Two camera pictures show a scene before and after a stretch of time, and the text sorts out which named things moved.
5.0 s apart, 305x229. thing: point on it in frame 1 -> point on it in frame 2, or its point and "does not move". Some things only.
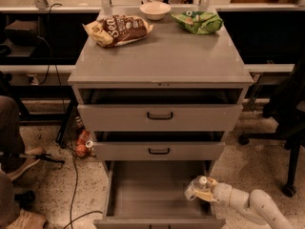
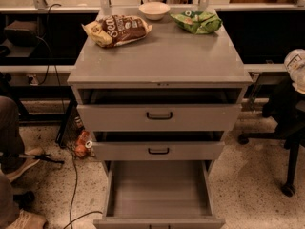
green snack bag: x=197 y=22 does not move
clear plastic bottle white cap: x=196 y=183 -> x=294 y=66
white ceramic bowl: x=154 y=10 does not move
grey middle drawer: x=159 y=146 does not move
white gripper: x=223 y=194 -> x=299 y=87
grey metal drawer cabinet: x=159 y=110 does not move
